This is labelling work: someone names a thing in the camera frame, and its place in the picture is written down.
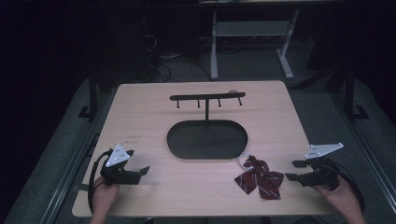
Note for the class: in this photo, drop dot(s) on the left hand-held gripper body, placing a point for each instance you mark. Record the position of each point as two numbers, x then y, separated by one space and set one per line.
117 155

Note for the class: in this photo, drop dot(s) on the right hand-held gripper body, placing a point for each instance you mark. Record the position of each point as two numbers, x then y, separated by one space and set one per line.
320 174

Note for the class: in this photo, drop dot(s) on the person's right hand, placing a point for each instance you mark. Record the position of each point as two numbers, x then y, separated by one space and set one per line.
342 199

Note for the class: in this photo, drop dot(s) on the person's left hand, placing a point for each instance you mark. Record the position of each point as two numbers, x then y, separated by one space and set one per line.
102 197

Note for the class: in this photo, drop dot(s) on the dark red striped bow tie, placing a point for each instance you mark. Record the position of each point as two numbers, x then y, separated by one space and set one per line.
261 180

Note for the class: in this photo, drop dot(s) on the black metal stand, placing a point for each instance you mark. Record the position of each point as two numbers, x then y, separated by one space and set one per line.
92 99
350 96

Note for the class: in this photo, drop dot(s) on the black hook stand with tray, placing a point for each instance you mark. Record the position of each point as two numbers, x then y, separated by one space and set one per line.
207 140

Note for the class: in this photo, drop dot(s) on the small round brown object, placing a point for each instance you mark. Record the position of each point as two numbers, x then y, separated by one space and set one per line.
233 91

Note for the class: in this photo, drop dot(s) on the white metal desk frame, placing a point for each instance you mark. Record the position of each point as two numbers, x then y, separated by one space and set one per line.
252 29

